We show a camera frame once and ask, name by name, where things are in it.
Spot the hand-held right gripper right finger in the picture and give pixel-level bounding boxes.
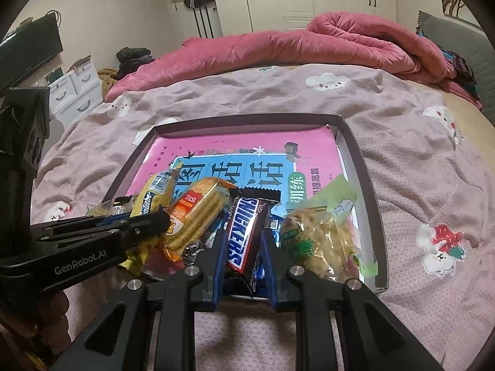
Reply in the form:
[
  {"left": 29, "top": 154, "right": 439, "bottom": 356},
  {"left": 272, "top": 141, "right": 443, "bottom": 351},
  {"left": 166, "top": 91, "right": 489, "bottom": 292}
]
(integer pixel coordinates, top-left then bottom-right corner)
[{"left": 260, "top": 229, "right": 445, "bottom": 371}]

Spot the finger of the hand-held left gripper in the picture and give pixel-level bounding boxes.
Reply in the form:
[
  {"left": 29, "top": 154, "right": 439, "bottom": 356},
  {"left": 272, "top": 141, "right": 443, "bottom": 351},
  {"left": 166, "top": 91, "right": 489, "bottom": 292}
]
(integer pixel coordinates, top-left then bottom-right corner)
[
  {"left": 116, "top": 212, "right": 171, "bottom": 254},
  {"left": 33, "top": 213, "right": 134, "bottom": 239}
]

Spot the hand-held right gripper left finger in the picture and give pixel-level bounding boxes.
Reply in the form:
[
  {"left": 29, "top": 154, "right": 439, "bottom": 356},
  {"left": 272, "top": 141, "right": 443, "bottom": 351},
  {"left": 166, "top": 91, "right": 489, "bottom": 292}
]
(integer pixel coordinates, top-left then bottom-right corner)
[{"left": 50, "top": 230, "right": 230, "bottom": 371}]

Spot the clear nut cake packet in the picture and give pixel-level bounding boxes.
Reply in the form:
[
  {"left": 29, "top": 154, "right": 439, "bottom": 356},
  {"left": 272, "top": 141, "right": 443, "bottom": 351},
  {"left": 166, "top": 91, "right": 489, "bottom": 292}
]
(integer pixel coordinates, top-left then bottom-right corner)
[{"left": 86, "top": 197, "right": 132, "bottom": 219}]

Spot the yellow and blue snack packet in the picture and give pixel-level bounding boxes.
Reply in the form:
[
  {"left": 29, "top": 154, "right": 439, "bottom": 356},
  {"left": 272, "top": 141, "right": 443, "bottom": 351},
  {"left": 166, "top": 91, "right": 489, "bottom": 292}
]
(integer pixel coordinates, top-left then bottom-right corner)
[{"left": 120, "top": 162, "right": 184, "bottom": 275}]

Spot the blue cookie packet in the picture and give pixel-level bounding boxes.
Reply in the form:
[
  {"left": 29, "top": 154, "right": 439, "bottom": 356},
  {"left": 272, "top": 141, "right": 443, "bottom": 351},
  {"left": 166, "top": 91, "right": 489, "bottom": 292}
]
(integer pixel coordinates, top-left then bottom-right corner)
[{"left": 209, "top": 212, "right": 287, "bottom": 290}]

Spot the brown chocolate bar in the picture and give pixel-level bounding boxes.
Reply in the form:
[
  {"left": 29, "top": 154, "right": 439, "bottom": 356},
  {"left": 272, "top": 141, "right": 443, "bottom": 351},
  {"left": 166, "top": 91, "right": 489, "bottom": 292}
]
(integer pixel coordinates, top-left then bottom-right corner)
[{"left": 225, "top": 187, "right": 281, "bottom": 292}]

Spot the orange cracker packet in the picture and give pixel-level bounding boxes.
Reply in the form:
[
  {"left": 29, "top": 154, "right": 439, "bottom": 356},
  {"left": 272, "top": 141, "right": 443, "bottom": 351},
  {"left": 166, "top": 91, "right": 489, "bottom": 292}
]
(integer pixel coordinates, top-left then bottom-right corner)
[{"left": 160, "top": 177, "right": 238, "bottom": 263}]

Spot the green clear chips bag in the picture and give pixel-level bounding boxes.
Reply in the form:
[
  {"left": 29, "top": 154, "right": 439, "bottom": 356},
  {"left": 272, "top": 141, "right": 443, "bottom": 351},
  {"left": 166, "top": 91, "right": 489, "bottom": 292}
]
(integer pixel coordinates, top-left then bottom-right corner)
[{"left": 294, "top": 174, "right": 377, "bottom": 277}]

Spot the dark shallow cardboard tray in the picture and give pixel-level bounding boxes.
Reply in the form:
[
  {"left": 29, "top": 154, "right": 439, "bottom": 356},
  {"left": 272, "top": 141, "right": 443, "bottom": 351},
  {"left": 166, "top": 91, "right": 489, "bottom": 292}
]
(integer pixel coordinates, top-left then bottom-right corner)
[{"left": 101, "top": 113, "right": 388, "bottom": 302}]

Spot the person's left hand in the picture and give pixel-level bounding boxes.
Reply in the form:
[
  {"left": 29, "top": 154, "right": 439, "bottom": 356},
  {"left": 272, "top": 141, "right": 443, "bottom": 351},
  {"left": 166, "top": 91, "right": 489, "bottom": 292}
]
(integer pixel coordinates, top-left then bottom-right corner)
[{"left": 27, "top": 290, "right": 71, "bottom": 352}]

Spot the pink book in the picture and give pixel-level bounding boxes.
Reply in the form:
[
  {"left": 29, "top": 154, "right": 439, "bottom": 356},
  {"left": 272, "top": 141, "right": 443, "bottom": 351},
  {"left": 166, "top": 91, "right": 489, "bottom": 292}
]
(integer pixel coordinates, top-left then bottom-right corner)
[{"left": 126, "top": 126, "right": 362, "bottom": 275}]

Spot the white drawer cabinet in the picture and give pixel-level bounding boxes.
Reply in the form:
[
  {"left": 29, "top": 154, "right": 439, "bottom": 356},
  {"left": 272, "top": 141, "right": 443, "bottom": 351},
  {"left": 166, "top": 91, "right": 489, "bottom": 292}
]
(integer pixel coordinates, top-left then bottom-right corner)
[{"left": 46, "top": 62, "right": 104, "bottom": 124}]

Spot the yellow knit blanket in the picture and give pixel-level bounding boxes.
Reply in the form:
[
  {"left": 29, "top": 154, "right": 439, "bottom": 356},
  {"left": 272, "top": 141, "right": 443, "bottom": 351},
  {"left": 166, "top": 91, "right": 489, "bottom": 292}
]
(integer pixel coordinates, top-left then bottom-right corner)
[{"left": 97, "top": 68, "right": 118, "bottom": 99}]

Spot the black television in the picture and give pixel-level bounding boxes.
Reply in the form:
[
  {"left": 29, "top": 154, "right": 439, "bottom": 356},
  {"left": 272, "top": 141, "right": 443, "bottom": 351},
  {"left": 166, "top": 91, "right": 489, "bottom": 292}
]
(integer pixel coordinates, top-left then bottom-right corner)
[{"left": 0, "top": 12, "right": 63, "bottom": 91}]

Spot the dark clothes pile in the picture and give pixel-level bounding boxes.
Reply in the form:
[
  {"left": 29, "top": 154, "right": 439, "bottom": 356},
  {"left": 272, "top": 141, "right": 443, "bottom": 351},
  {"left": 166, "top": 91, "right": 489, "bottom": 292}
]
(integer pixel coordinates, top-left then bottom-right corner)
[{"left": 116, "top": 47, "right": 155, "bottom": 80}]

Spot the pink quilt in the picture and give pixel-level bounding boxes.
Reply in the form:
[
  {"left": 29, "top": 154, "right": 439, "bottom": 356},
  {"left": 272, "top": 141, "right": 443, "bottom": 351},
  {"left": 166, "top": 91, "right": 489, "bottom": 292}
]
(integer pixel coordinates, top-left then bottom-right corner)
[{"left": 106, "top": 11, "right": 484, "bottom": 111}]

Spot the beige sheet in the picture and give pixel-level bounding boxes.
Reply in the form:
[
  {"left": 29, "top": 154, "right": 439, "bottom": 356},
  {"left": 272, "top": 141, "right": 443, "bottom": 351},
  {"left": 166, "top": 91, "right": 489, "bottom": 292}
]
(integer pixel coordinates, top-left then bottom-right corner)
[{"left": 441, "top": 91, "right": 495, "bottom": 132}]

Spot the white wardrobe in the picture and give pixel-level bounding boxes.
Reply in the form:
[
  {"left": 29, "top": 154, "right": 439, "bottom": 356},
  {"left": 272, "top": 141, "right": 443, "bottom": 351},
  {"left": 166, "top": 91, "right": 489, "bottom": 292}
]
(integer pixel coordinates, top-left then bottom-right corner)
[{"left": 141, "top": 0, "right": 399, "bottom": 39}]

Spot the colourful clothes pile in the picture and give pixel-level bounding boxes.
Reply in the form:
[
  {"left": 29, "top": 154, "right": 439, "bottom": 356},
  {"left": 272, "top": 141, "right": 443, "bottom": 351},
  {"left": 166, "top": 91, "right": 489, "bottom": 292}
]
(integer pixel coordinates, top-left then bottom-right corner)
[{"left": 439, "top": 44, "right": 480, "bottom": 101}]

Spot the grey padded headboard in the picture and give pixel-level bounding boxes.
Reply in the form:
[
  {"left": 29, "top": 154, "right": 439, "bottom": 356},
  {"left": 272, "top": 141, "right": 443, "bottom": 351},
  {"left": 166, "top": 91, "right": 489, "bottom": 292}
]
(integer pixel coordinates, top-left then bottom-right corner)
[{"left": 415, "top": 11, "right": 495, "bottom": 124}]

